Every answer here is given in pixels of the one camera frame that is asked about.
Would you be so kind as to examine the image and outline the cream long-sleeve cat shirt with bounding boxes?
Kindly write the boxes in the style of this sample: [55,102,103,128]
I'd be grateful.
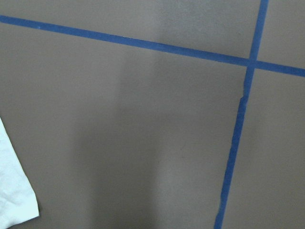
[0,122,40,229]

